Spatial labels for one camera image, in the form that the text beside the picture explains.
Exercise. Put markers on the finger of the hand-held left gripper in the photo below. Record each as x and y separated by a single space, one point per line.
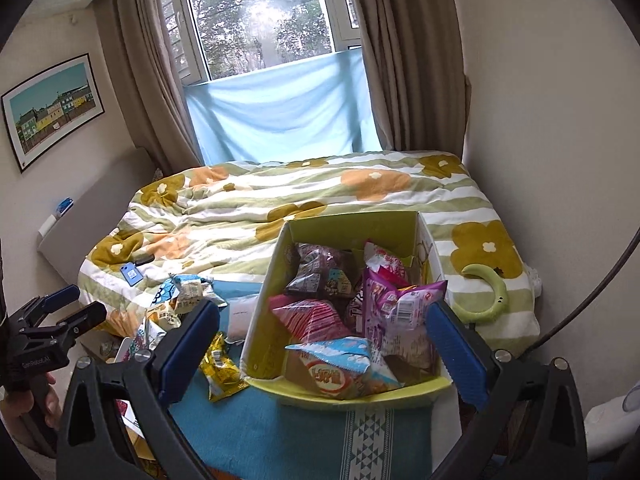
60 297
85 321

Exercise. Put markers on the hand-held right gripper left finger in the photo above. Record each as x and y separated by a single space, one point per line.
187 355

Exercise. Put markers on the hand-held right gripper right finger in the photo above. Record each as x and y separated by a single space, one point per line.
457 355

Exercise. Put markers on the large pink snack packet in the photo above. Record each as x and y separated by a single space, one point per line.
400 320

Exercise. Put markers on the yellow green cardboard box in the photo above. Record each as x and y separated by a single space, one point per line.
270 310

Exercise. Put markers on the light blue snack packet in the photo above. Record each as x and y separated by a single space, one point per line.
345 370

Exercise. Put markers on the pink white snack packet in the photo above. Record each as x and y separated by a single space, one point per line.
385 260

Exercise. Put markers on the pink striped snack packet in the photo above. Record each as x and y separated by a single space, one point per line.
310 320

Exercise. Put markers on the dark purple snack packet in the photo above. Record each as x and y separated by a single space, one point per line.
320 270

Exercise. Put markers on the person's left hand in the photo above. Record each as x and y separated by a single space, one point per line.
51 405

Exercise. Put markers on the gold yellow snack packet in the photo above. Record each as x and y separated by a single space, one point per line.
222 367

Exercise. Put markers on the beige orange snack packet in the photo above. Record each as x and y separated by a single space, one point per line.
162 317

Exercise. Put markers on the blue card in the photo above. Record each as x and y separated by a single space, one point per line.
131 274

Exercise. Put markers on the white pouch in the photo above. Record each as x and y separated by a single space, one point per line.
244 317

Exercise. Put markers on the green crescent neck fan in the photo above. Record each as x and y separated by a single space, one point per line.
492 292

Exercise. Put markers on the small white box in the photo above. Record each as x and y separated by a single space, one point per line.
47 225

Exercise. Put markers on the small black object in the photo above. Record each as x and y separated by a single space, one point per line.
145 260

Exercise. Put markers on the small blue object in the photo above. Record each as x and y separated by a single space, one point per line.
64 207

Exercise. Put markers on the grey headboard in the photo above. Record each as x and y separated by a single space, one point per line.
95 210

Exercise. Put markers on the blue patterned table mat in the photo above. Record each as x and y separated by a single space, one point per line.
280 435

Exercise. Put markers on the floral striped blanket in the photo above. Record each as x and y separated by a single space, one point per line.
240 210

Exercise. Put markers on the white rounded object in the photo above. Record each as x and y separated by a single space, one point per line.
612 420

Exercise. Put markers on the framed picture of houses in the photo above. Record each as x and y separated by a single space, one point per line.
52 110

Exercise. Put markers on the beige curtain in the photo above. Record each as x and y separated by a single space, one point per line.
415 55
145 60

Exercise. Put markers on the light blue cloth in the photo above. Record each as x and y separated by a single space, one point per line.
280 115

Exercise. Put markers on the white framed window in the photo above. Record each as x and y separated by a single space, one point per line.
255 15

